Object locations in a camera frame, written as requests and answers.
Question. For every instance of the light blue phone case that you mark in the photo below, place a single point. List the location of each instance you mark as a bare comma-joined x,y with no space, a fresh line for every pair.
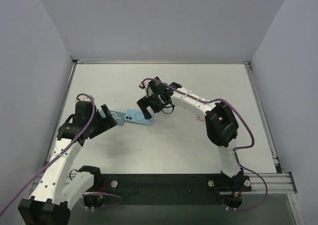
136,116

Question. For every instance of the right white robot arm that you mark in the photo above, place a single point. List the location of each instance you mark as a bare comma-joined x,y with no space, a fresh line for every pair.
221,124

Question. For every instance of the pink phone case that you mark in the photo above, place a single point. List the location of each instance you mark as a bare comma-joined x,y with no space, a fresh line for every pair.
199,118

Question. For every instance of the aluminium front rail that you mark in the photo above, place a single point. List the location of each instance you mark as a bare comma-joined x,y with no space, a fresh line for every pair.
277,183

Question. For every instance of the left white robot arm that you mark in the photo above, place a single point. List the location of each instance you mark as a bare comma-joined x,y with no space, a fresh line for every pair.
52,200

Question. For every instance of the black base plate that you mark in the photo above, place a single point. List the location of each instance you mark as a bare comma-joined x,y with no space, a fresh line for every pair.
168,189

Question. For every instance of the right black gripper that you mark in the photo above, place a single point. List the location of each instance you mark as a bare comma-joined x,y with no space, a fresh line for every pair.
149,102

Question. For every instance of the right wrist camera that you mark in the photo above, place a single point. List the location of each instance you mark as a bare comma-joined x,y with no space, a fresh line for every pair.
143,84

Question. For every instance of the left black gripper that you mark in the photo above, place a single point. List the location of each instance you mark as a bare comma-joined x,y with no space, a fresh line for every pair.
101,122

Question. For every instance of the dark teal phone case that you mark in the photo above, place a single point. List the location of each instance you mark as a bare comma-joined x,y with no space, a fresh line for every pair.
119,117

